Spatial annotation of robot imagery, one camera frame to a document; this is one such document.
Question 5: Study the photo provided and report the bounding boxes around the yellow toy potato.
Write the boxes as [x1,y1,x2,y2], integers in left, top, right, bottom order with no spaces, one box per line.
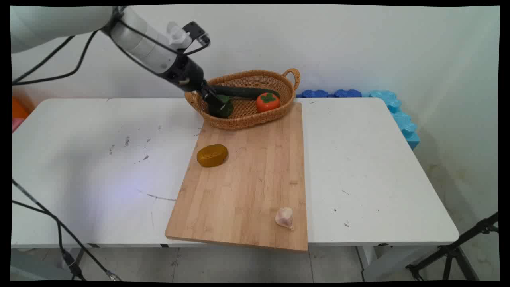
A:
[196,143,228,168]

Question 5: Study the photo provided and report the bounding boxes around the green toy bell pepper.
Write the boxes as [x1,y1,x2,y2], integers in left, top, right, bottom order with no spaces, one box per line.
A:
[207,95,235,119]

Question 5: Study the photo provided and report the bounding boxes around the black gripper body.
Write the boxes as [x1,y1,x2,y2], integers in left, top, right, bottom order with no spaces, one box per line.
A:
[163,55,208,93]

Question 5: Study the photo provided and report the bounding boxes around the white table leg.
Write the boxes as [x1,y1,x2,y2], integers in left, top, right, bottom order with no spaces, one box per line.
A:
[357,244,443,282]

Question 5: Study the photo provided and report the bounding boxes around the dark green toy cucumber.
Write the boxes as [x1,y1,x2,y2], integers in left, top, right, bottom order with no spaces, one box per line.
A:
[209,85,281,100]

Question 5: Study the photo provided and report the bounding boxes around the light blue foam mat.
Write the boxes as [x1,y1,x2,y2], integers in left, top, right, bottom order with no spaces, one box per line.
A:
[363,90,421,151]

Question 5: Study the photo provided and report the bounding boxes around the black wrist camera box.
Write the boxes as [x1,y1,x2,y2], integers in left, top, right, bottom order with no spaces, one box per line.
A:
[182,21,210,49]

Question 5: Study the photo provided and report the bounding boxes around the wooden cutting board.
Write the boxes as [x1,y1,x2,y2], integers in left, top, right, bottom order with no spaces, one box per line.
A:
[165,102,308,252]

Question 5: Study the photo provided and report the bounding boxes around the black cable with silver plug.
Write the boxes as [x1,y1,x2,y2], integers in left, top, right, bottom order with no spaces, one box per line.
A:
[12,16,210,282]

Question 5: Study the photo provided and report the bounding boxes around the orange box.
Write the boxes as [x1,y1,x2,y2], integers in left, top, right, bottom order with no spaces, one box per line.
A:
[12,97,31,120]

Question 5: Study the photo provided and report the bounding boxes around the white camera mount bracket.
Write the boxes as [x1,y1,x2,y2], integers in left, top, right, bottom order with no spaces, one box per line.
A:
[166,22,192,51]

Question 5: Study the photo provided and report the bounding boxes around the woven wicker basket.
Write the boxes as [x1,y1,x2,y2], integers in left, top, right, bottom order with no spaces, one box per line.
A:
[184,68,301,131]

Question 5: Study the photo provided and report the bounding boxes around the white toy garlic bulb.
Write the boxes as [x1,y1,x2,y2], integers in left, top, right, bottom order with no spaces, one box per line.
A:
[275,207,295,231]

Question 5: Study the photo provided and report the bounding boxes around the orange toy persimmon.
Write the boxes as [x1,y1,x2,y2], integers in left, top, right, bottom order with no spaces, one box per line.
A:
[255,92,282,114]

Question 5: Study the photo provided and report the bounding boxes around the black tripod stand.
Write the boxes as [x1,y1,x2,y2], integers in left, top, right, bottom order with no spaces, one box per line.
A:
[406,212,499,281]

